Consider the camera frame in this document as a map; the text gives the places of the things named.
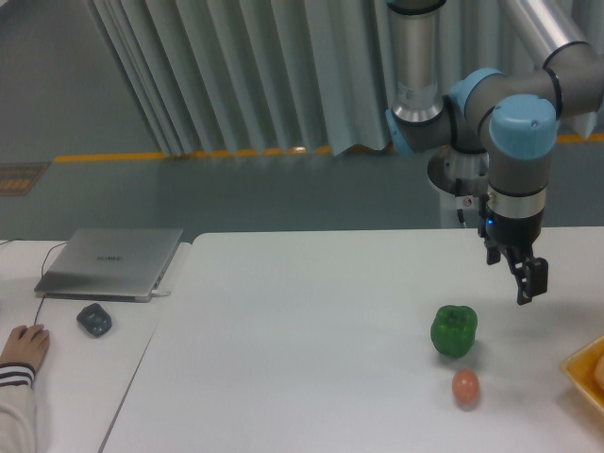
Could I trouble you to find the white striped sleeve forearm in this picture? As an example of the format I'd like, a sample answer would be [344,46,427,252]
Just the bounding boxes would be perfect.
[1,362,37,452]

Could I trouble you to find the black small device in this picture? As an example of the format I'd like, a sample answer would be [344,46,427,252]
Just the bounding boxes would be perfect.
[76,303,112,338]

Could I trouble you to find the person's hand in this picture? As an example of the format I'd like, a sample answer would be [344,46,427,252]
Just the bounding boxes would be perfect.
[1,325,50,372]

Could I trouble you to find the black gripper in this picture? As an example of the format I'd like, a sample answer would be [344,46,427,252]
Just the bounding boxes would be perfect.
[478,208,548,304]

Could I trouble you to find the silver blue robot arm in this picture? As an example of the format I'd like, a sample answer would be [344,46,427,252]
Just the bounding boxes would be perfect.
[385,1,603,305]

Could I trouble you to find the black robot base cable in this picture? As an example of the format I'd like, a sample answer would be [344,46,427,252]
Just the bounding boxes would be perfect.
[454,177,469,229]

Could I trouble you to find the black mouse cable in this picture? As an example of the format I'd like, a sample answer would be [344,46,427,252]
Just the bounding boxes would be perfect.
[30,240,70,327]

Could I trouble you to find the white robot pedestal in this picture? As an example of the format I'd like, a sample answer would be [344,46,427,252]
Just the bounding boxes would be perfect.
[427,144,492,229]

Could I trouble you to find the silver laptop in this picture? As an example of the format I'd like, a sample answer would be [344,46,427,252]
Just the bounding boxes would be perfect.
[34,228,183,302]

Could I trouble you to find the brown egg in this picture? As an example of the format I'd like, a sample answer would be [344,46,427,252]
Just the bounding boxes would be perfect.
[451,368,480,406]

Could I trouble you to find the yellow tray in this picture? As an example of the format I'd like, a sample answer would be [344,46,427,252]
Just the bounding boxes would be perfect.
[560,337,603,412]

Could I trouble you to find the pale green curtain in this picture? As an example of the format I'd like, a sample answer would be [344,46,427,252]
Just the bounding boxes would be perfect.
[94,1,603,156]

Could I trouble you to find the green bell pepper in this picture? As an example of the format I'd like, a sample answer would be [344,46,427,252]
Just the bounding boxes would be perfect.
[430,305,478,359]

